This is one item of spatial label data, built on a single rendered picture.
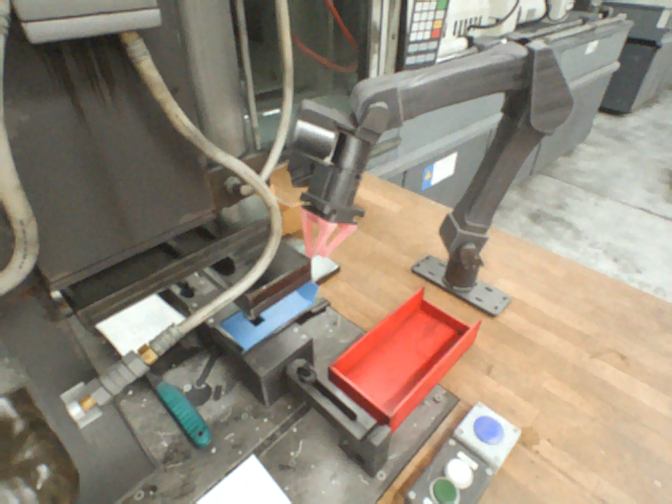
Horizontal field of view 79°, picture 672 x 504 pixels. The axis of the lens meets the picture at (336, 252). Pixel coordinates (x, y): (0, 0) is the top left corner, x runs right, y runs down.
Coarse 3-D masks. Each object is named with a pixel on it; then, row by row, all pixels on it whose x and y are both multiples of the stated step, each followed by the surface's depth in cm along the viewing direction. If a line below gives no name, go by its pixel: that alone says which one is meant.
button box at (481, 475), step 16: (448, 448) 54; (464, 448) 55; (432, 464) 53; (480, 464) 53; (416, 480) 51; (432, 480) 51; (480, 480) 51; (416, 496) 50; (432, 496) 50; (464, 496) 50; (480, 496) 50
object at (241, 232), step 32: (224, 224) 52; (256, 224) 52; (160, 256) 48; (192, 256) 47; (224, 256) 50; (256, 256) 53; (288, 256) 53; (64, 288) 42; (96, 288) 44; (128, 288) 42; (160, 288) 45; (224, 288) 51; (256, 288) 48; (288, 288) 52; (96, 320) 41
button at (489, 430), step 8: (480, 416) 58; (488, 416) 57; (480, 424) 56; (488, 424) 56; (496, 424) 56; (480, 432) 55; (488, 432) 55; (496, 432) 55; (488, 440) 55; (496, 440) 55
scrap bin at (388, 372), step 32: (384, 320) 68; (416, 320) 76; (448, 320) 74; (480, 320) 68; (352, 352) 65; (384, 352) 70; (416, 352) 70; (448, 352) 63; (352, 384) 59; (384, 384) 65; (416, 384) 65; (384, 416) 56
